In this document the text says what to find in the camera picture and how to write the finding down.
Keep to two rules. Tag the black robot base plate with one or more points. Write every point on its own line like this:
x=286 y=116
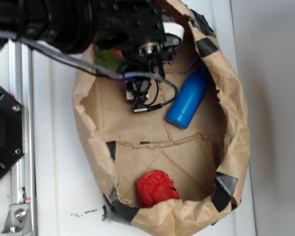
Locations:
x=11 y=132

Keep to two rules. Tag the green plush frog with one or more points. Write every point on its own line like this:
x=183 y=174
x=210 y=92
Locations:
x=111 y=60

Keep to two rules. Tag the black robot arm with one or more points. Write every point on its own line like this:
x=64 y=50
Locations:
x=68 y=25

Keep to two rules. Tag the red crumpled ball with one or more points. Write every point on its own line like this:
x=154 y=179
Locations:
x=155 y=187

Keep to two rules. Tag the metal corner bracket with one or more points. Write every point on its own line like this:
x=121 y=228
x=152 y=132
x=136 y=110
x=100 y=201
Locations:
x=18 y=222

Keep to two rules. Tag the brown paper bag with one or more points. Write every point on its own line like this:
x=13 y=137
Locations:
x=207 y=162

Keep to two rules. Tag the blue plastic bottle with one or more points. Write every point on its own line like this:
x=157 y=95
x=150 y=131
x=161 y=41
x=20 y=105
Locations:
x=190 y=97

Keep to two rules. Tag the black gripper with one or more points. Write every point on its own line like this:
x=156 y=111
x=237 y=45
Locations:
x=141 y=30

